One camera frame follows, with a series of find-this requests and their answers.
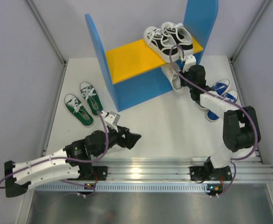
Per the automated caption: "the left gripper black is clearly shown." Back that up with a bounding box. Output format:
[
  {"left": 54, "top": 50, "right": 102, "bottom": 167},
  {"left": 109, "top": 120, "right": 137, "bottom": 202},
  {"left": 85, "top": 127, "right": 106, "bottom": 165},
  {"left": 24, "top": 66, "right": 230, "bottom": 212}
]
[{"left": 93, "top": 124, "right": 141, "bottom": 158}]

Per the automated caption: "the green sneaker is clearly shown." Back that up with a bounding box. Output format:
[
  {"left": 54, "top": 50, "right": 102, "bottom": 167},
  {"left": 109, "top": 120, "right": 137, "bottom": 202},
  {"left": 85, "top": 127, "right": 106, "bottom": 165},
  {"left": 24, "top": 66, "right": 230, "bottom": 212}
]
[
  {"left": 64, "top": 94, "right": 94, "bottom": 127},
  {"left": 80, "top": 82, "right": 103, "bottom": 116}
]

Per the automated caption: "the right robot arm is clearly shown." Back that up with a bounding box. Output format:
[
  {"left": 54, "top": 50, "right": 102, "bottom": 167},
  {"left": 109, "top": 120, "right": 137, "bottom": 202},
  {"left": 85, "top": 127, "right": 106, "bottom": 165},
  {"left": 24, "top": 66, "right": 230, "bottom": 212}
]
[{"left": 180, "top": 65, "right": 261, "bottom": 183}]

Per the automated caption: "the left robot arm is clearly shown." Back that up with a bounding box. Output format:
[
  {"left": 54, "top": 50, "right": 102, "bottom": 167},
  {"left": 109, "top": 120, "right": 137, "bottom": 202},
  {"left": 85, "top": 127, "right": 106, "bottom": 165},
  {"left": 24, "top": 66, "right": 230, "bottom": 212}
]
[{"left": 4, "top": 126, "right": 141, "bottom": 198}]

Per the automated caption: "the blue and yellow shoe shelf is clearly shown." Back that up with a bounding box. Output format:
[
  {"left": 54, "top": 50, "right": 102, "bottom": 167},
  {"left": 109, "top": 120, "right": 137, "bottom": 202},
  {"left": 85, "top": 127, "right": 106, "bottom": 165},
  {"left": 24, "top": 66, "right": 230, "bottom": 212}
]
[{"left": 85, "top": 0, "right": 218, "bottom": 112}]

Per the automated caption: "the blue sneaker upper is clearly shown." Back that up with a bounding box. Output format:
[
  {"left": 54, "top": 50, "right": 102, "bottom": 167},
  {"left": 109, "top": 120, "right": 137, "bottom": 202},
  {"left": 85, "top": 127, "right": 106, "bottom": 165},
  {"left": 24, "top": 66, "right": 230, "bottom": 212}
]
[{"left": 212, "top": 79, "right": 231, "bottom": 96}]

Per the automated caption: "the blue sneaker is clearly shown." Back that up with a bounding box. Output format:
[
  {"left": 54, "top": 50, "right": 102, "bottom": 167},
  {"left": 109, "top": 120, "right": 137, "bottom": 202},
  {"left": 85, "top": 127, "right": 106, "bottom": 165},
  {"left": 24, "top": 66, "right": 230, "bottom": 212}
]
[
  {"left": 212, "top": 79, "right": 231, "bottom": 96},
  {"left": 207, "top": 90, "right": 238, "bottom": 122}
]

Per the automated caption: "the black white sneaker right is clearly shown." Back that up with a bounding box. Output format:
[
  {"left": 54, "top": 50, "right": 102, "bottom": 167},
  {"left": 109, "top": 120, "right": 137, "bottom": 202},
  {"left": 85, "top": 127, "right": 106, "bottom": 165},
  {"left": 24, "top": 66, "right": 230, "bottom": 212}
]
[{"left": 161, "top": 22, "right": 194, "bottom": 57}]

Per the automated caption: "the black white sneaker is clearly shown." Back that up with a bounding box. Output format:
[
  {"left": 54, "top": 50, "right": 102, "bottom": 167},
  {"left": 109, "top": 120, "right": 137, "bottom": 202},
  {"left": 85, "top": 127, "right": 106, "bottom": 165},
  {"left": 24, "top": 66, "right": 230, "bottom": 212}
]
[
  {"left": 143, "top": 26, "right": 176, "bottom": 63},
  {"left": 161, "top": 22, "right": 194, "bottom": 57}
]

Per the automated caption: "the blue sneaker lower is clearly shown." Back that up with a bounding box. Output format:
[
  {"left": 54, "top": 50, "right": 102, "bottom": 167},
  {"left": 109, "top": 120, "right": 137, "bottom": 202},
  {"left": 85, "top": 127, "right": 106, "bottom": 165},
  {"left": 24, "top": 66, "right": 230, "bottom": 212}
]
[{"left": 207, "top": 90, "right": 238, "bottom": 122}]

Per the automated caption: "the black white sneaker left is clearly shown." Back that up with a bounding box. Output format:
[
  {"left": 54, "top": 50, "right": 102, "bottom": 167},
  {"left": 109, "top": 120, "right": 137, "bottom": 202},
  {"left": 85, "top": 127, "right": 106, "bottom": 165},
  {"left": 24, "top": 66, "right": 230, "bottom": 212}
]
[{"left": 143, "top": 26, "right": 176, "bottom": 63}]

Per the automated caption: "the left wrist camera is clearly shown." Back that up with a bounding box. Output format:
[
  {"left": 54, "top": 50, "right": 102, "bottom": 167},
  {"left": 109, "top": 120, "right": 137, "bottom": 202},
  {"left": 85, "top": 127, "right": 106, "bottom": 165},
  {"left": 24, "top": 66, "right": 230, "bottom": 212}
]
[{"left": 100, "top": 111, "right": 120, "bottom": 131}]

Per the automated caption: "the aluminium mounting rail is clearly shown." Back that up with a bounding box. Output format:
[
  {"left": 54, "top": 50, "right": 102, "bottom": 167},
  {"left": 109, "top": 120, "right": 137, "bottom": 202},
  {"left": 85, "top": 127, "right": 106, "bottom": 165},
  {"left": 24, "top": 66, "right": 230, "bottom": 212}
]
[{"left": 93, "top": 147, "right": 273, "bottom": 183}]

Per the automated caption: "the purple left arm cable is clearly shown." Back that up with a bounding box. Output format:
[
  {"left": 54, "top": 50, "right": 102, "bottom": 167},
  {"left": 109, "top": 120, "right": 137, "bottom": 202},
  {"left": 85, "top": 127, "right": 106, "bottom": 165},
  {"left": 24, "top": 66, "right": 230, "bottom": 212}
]
[{"left": 0, "top": 111, "right": 110, "bottom": 199}]

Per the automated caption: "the aluminium frame post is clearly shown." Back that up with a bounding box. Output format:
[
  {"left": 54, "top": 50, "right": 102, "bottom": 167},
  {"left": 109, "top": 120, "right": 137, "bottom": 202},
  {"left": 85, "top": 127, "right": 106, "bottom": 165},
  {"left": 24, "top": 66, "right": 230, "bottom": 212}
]
[
  {"left": 24, "top": 0, "right": 67, "bottom": 66},
  {"left": 230, "top": 0, "right": 272, "bottom": 64}
]

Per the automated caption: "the slotted cable duct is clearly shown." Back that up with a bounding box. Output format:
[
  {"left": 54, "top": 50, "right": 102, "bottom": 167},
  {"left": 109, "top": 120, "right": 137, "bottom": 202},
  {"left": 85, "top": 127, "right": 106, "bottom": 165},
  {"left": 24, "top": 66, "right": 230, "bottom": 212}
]
[{"left": 35, "top": 182, "right": 220, "bottom": 193}]

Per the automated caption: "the left aluminium frame post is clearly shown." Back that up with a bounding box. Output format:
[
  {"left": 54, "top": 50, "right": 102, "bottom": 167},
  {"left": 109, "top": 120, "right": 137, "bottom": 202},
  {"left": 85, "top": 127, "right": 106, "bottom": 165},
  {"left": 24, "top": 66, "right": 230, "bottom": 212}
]
[{"left": 24, "top": 0, "right": 67, "bottom": 66}]

